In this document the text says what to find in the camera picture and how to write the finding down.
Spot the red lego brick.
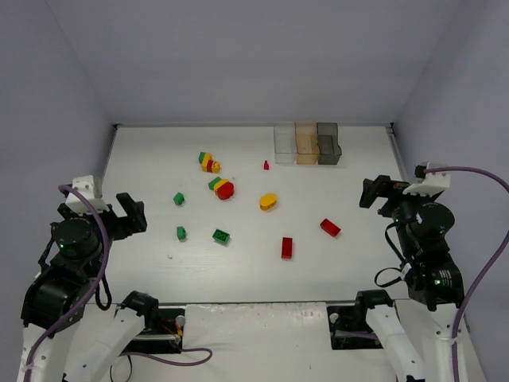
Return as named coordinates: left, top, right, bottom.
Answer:
left=281, top=237, right=293, bottom=259
left=320, top=219, right=341, bottom=237

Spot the green two-stud lego brick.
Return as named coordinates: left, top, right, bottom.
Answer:
left=212, top=229, right=230, bottom=245

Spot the green yellow red rounded stack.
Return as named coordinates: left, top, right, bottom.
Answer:
left=208, top=177, right=235, bottom=201

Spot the yellow rounded lego brick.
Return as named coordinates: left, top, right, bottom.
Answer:
left=259, top=193, right=278, bottom=211

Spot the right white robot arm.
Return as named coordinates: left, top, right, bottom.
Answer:
left=356, top=175, right=466, bottom=381

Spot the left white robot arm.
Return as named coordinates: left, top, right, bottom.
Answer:
left=18, top=185, right=148, bottom=381

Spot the dark grey plastic container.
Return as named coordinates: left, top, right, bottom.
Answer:
left=317, top=123, right=342, bottom=166

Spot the amber plastic container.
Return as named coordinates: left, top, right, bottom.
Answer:
left=295, top=122, right=320, bottom=165

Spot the green yellow red lego stack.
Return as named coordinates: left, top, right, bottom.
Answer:
left=198, top=152, right=221, bottom=173

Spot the clear plastic container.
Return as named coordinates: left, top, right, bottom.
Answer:
left=273, top=123, right=297, bottom=165

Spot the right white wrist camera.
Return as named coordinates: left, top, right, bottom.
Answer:
left=402, top=162, right=451, bottom=197

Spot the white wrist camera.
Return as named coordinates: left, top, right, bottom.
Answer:
left=402, top=162, right=451, bottom=197
left=65, top=175, right=109, bottom=215

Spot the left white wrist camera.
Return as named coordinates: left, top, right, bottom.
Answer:
left=65, top=175, right=109, bottom=215

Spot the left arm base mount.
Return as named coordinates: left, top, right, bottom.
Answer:
left=124, top=306, right=185, bottom=355

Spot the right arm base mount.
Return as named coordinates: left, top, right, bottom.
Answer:
left=326, top=302, right=382, bottom=350

